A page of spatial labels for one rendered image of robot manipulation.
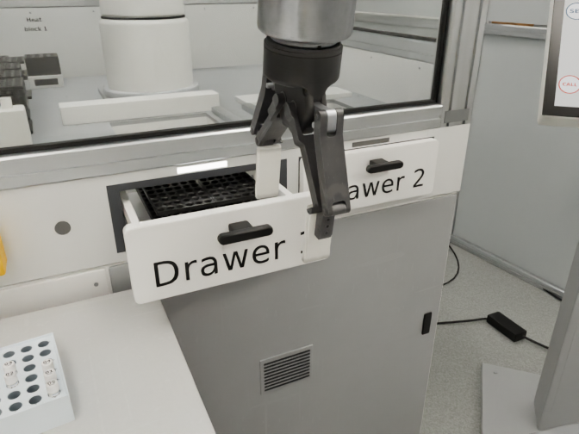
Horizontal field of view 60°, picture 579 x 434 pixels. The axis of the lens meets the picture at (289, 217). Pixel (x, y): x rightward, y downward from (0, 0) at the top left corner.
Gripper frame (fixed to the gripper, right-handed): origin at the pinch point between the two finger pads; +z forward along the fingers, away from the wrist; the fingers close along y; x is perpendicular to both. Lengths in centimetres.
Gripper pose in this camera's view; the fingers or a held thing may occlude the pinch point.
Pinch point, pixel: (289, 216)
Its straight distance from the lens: 58.2
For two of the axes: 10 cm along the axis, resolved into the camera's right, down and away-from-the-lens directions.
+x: -9.1, 1.8, -3.8
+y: -4.1, -5.2, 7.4
